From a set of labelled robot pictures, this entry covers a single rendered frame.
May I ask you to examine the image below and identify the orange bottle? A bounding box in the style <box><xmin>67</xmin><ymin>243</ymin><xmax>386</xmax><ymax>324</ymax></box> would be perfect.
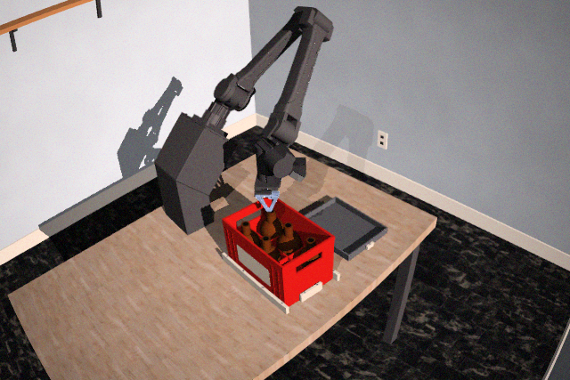
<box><xmin>260</xmin><ymin>209</ymin><xmax>284</xmax><ymax>239</ymax></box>
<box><xmin>276</xmin><ymin>222</ymin><xmax>302</xmax><ymax>256</ymax></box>
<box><xmin>241</xmin><ymin>222</ymin><xmax>261</xmax><ymax>246</ymax></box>
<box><xmin>260</xmin><ymin>236</ymin><xmax>281</xmax><ymax>262</ymax></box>

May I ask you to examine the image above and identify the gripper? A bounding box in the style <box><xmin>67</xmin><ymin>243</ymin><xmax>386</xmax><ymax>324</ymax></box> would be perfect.
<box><xmin>255</xmin><ymin>162</ymin><xmax>281</xmax><ymax>212</ymax></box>

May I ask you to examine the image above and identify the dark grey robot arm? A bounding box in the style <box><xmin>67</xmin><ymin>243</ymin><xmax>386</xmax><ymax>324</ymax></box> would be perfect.
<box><xmin>192</xmin><ymin>6</ymin><xmax>334</xmax><ymax>183</ymax></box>

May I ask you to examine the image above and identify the red crate with dividers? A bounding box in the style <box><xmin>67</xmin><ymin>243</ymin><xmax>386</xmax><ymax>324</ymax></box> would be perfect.
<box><xmin>225</xmin><ymin>199</ymin><xmax>335</xmax><ymax>307</ymax></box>

